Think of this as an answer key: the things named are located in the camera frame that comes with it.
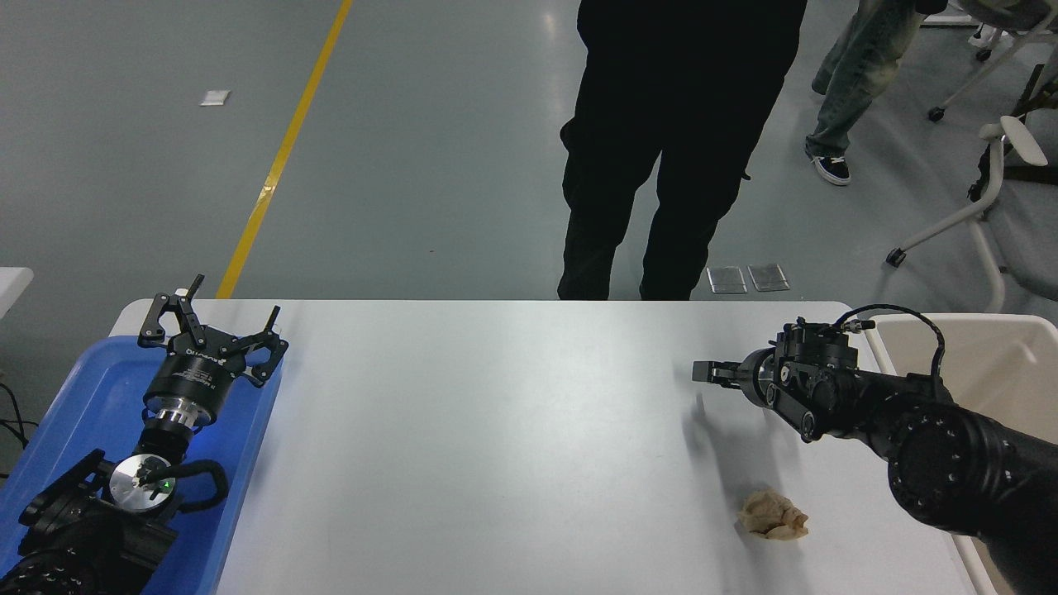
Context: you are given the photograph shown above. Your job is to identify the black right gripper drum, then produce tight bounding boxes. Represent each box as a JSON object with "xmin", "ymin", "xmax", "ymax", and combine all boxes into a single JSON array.
[{"xmin": 741, "ymin": 348, "xmax": 779, "ymax": 407}]

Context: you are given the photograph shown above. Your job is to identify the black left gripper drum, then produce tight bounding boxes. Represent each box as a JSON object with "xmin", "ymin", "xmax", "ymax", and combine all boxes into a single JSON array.
[{"xmin": 144, "ymin": 335, "xmax": 250, "ymax": 415}]

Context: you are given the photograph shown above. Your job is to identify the tan paper ball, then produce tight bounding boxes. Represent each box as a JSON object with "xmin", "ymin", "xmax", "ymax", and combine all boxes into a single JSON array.
[{"xmin": 737, "ymin": 488, "xmax": 810, "ymax": 541}]

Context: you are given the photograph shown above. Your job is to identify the blue plastic tray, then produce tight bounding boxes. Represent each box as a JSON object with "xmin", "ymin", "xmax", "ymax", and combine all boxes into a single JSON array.
[{"xmin": 0, "ymin": 333, "xmax": 284, "ymax": 595}]

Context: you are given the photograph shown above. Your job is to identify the white side table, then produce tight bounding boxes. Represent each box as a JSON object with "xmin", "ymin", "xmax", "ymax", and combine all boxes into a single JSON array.
[{"xmin": 0, "ymin": 267, "xmax": 35, "ymax": 320}]

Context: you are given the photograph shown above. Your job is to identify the large pale bin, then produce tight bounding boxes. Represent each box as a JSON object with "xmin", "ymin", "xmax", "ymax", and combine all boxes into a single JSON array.
[{"xmin": 862, "ymin": 312, "xmax": 1058, "ymax": 595}]

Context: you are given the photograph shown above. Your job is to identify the person in black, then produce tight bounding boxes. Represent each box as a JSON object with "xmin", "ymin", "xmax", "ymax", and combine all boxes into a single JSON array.
[{"xmin": 556, "ymin": 0, "xmax": 809, "ymax": 301}]

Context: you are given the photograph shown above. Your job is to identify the person in jeans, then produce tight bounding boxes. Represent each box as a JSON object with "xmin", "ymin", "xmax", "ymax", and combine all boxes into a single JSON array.
[{"xmin": 804, "ymin": 0, "xmax": 947, "ymax": 187}]

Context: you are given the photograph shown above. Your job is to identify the white wheeled chair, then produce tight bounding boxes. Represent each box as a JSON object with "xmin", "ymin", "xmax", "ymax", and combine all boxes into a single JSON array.
[{"xmin": 922, "ymin": 0, "xmax": 1058, "ymax": 123}]

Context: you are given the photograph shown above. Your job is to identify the black floor cables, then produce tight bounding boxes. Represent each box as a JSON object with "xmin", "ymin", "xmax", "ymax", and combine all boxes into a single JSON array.
[{"xmin": 0, "ymin": 382, "xmax": 40, "ymax": 480}]

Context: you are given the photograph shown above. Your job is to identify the white frame office chair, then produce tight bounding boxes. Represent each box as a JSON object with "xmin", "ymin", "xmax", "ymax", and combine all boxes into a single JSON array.
[{"xmin": 886, "ymin": 116, "xmax": 1058, "ymax": 313}]

